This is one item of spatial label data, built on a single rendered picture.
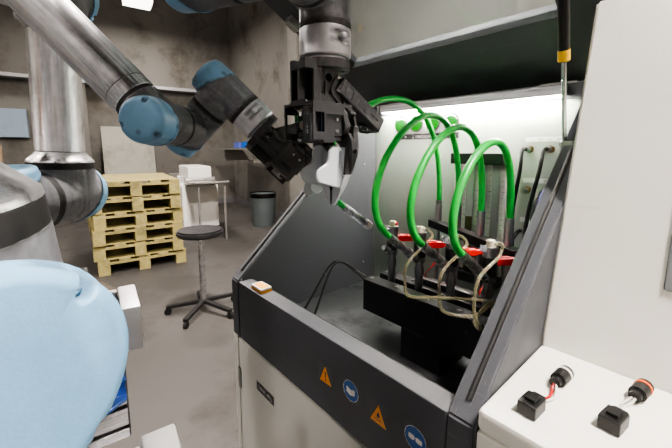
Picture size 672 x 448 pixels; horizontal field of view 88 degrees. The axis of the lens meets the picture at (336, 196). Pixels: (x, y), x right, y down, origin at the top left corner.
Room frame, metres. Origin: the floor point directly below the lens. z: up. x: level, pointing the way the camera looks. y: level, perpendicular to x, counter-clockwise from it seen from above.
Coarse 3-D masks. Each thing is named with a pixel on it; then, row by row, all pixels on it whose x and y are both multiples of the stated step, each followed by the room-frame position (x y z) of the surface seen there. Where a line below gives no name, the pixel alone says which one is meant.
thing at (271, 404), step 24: (240, 360) 0.89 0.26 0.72; (264, 360) 0.79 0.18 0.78; (240, 384) 0.89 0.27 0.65; (264, 384) 0.79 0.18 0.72; (288, 384) 0.71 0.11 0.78; (264, 408) 0.80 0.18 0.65; (288, 408) 0.71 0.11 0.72; (312, 408) 0.65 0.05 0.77; (264, 432) 0.80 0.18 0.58; (288, 432) 0.72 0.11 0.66; (312, 432) 0.65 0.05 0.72; (336, 432) 0.59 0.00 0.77
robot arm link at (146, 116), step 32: (0, 0) 0.59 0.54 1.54; (32, 0) 0.56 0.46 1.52; (64, 0) 0.59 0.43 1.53; (64, 32) 0.56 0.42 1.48; (96, 32) 0.59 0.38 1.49; (96, 64) 0.56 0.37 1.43; (128, 64) 0.59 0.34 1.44; (128, 96) 0.56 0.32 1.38; (160, 96) 0.58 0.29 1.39; (128, 128) 0.54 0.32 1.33; (160, 128) 0.54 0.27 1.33; (192, 128) 0.64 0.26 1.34
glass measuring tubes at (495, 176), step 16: (464, 160) 0.95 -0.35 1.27; (496, 160) 0.89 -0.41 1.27; (496, 176) 0.89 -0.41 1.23; (464, 192) 0.98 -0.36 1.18; (496, 192) 0.89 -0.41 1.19; (464, 208) 0.98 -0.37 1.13; (496, 208) 0.89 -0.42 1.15; (464, 224) 0.97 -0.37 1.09; (496, 224) 0.89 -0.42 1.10; (464, 272) 0.94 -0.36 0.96; (496, 288) 0.88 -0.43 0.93
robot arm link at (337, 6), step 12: (324, 0) 0.48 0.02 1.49; (336, 0) 0.50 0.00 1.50; (348, 0) 0.52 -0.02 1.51; (300, 12) 0.52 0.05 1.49; (312, 12) 0.50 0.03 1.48; (324, 12) 0.50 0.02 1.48; (336, 12) 0.50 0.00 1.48; (348, 12) 0.52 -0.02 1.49; (300, 24) 0.52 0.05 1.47; (348, 24) 0.52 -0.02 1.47
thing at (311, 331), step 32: (256, 320) 0.82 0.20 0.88; (288, 320) 0.71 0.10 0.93; (320, 320) 0.68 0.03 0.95; (288, 352) 0.71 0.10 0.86; (320, 352) 0.63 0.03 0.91; (352, 352) 0.56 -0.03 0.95; (320, 384) 0.63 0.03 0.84; (384, 384) 0.51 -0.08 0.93; (416, 384) 0.48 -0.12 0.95; (352, 416) 0.56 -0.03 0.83; (416, 416) 0.46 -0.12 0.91
